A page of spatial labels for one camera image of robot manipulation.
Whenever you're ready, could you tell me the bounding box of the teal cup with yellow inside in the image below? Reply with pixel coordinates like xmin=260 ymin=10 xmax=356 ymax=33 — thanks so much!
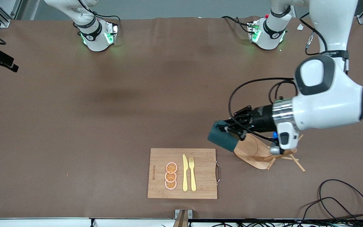
xmin=207 ymin=120 xmax=248 ymax=152

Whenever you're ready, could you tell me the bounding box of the wooden cup rack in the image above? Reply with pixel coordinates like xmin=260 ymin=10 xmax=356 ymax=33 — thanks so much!
xmin=233 ymin=132 xmax=306 ymax=172

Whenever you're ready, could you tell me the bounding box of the bamboo cutting board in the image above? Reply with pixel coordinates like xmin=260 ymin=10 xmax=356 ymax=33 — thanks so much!
xmin=147 ymin=148 xmax=221 ymax=200

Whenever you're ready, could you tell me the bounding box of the yellow plastic fork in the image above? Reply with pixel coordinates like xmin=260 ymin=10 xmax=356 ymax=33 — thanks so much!
xmin=189 ymin=157 xmax=197 ymax=192

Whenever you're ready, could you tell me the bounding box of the yellow plastic knife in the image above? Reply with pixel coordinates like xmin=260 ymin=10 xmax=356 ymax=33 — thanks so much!
xmin=182 ymin=154 xmax=189 ymax=192

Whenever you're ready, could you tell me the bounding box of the brown table cover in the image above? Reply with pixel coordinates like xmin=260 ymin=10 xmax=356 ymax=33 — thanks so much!
xmin=0 ymin=16 xmax=363 ymax=219

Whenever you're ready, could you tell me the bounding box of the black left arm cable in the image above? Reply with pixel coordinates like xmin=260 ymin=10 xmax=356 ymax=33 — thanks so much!
xmin=228 ymin=13 xmax=327 ymax=142

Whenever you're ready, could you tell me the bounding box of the black cable along table edge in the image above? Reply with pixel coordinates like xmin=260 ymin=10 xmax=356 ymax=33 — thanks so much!
xmin=194 ymin=219 xmax=363 ymax=227

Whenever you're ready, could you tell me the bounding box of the black looped cable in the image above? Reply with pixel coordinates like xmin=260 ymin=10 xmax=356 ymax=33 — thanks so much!
xmin=301 ymin=197 xmax=363 ymax=225
xmin=318 ymin=179 xmax=363 ymax=222

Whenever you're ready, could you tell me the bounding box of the black left base cable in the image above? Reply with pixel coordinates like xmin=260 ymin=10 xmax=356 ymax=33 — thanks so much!
xmin=221 ymin=16 xmax=252 ymax=33

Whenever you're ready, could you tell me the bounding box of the black base cable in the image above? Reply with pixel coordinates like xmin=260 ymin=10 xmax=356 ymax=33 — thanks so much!
xmin=221 ymin=16 xmax=252 ymax=33
xmin=76 ymin=0 xmax=121 ymax=30

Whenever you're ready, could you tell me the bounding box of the metal bracket with post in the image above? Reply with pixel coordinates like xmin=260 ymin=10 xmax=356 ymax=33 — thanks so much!
xmin=173 ymin=209 xmax=193 ymax=227

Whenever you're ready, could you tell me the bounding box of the black right base cable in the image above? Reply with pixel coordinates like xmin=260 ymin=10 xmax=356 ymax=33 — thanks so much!
xmin=76 ymin=0 xmax=121 ymax=30

